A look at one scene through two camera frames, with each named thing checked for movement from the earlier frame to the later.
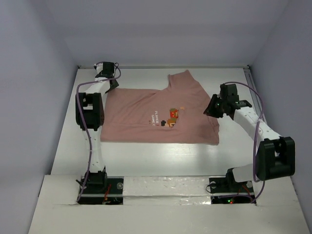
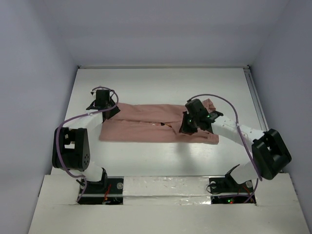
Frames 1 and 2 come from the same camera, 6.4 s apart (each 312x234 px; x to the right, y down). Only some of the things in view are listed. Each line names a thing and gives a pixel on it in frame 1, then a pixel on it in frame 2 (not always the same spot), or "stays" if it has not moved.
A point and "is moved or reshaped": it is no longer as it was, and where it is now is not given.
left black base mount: x=96 y=188 stays
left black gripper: x=115 y=85 → x=114 y=111
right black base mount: x=225 y=190 stays
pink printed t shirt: x=174 y=114 is moved or reshaped
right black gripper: x=210 y=110 → x=184 y=128
